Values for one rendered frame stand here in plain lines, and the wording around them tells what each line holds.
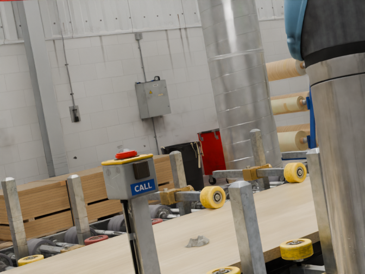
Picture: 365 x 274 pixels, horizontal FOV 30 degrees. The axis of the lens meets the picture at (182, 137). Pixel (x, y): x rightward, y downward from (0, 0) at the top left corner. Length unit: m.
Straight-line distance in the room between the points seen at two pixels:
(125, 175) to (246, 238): 0.33
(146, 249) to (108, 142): 8.35
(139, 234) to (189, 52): 9.42
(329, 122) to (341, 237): 0.13
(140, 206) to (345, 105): 0.56
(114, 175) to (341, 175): 0.55
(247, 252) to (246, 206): 0.09
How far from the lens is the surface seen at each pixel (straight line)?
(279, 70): 8.95
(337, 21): 0.78
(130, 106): 9.82
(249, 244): 1.41
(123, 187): 1.20
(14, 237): 2.32
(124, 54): 9.89
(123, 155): 1.22
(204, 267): 1.68
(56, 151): 8.94
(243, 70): 5.57
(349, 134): 0.77
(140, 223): 1.23
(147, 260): 1.25
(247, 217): 1.40
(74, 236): 2.89
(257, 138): 2.95
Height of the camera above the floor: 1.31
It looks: 3 degrees down
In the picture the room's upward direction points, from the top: 10 degrees counter-clockwise
